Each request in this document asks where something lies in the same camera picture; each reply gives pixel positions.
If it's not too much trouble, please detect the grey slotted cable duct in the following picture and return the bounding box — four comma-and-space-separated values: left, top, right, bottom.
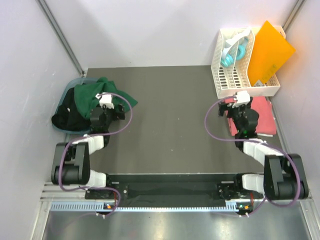
50, 201, 249, 213

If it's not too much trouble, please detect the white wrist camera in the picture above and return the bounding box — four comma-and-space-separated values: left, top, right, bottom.
95, 92, 115, 109
232, 90, 251, 108

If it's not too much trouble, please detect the purple cable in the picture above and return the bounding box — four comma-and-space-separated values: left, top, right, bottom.
204, 95, 301, 217
57, 92, 133, 218

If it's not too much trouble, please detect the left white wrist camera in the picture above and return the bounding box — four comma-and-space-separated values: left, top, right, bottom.
95, 92, 115, 109

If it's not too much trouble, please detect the green t shirt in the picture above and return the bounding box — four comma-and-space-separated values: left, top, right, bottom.
74, 76, 139, 120

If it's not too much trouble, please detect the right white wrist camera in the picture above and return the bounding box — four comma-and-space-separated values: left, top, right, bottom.
232, 90, 251, 108

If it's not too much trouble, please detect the blue plastic basket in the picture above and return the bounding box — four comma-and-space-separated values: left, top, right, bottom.
52, 77, 98, 135

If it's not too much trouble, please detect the orange plastic folder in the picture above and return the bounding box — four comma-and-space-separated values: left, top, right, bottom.
247, 21, 296, 87

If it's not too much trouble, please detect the white perforated file organizer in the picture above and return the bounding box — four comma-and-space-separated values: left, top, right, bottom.
210, 27, 281, 99

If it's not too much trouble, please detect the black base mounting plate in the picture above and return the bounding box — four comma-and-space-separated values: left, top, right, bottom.
84, 173, 265, 208

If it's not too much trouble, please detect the pink folded t shirt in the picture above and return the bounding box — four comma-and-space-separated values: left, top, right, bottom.
223, 96, 276, 139

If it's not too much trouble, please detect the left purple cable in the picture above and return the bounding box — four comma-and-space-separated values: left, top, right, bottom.
57, 92, 133, 218

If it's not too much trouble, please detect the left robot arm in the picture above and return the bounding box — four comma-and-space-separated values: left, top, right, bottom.
50, 104, 125, 199

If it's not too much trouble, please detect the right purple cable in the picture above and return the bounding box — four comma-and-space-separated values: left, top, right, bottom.
204, 95, 301, 217

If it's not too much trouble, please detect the black t shirt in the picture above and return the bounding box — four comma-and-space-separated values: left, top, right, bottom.
51, 87, 91, 132

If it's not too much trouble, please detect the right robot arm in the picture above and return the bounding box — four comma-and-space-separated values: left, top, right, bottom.
218, 102, 309, 201

